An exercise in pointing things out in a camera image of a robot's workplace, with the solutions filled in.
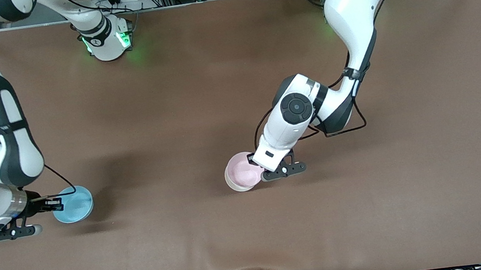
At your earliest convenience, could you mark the pink bowl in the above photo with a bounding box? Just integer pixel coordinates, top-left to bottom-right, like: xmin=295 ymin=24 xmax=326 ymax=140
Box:
xmin=223 ymin=150 xmax=268 ymax=192

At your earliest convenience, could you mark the blue bowl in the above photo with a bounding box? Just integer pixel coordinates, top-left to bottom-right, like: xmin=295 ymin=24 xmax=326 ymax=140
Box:
xmin=50 ymin=184 xmax=96 ymax=226

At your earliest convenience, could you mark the white bowl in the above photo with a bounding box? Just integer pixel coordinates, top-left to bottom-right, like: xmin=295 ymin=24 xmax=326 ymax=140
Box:
xmin=223 ymin=161 xmax=261 ymax=195

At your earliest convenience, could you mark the brown table mat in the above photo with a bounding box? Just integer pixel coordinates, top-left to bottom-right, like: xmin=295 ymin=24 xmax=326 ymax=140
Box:
xmin=0 ymin=0 xmax=481 ymax=270

